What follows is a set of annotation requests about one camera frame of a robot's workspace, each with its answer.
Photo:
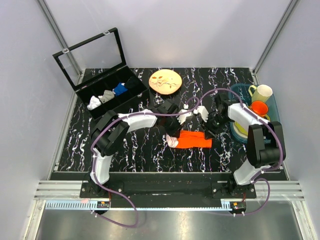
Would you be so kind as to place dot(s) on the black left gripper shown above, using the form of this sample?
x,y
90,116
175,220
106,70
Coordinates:
x,y
175,132

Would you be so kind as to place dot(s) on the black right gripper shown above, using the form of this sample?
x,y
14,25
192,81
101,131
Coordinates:
x,y
210,132

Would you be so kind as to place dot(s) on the orange underwear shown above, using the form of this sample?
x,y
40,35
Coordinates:
x,y
189,139

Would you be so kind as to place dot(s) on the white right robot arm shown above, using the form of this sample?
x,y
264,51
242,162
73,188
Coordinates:
x,y
265,146

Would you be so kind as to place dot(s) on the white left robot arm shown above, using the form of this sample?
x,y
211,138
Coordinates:
x,y
109,133

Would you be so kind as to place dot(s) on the black rolled underwear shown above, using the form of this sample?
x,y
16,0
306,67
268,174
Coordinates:
x,y
132,82

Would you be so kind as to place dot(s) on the blue rolled underwear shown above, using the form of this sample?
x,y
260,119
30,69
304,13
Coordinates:
x,y
119,89

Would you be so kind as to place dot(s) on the grey rolled underwear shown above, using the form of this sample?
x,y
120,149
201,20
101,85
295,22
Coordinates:
x,y
107,96

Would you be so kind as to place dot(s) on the white rolled underwear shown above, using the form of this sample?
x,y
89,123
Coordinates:
x,y
93,103

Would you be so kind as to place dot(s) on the yellow-green dotted plate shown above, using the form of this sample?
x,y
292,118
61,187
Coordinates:
x,y
238,127

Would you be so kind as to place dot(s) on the round wooden patterned plate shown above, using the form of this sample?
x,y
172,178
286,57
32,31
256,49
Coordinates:
x,y
165,81

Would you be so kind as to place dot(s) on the orange mug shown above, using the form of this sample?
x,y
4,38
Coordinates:
x,y
260,108

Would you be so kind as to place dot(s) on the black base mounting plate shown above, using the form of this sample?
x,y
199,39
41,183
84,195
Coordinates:
x,y
213,185

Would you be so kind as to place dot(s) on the blue transparent plastic bin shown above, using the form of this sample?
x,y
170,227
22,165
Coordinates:
x,y
243,90

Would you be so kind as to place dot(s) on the black compartment box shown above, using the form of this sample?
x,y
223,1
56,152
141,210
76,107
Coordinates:
x,y
103,66

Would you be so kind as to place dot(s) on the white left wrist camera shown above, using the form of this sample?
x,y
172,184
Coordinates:
x,y
184,114

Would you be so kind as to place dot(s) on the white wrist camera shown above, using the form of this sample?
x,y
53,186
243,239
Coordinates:
x,y
202,111
184,114

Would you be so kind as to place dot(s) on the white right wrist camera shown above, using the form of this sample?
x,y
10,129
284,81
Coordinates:
x,y
202,111

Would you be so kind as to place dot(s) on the cream yellow-handled mug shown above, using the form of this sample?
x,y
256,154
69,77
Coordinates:
x,y
260,93

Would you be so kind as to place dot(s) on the left aluminium frame post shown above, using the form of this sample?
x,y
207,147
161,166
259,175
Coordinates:
x,y
44,7

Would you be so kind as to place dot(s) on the aluminium frame post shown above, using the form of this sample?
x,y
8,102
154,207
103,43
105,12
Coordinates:
x,y
44,7
276,33

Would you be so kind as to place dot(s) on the right aluminium frame post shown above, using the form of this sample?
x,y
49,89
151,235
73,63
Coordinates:
x,y
276,33

